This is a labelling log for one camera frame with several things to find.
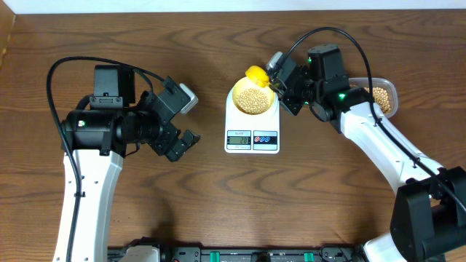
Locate yellow measuring scoop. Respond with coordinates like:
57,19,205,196
245,65,270,87

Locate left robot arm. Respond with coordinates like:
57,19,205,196
53,65,200,261

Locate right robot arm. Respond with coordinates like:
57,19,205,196
266,44,465,261

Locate pale yellow bowl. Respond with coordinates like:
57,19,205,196
232,77,275,110

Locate soybeans in bowl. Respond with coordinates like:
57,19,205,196
236,88,269,115

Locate white digital kitchen scale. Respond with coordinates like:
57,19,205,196
224,90,280,154

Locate soybeans in container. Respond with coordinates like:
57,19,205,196
349,84,392,114

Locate clear plastic container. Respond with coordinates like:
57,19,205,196
349,77,398,118

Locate left black cable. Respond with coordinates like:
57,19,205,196
45,55,167,262

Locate black cable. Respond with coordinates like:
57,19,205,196
282,26,466,214
45,55,167,262

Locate right black cable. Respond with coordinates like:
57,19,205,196
282,26,466,214

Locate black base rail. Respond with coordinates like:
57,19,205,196
107,237,366,262

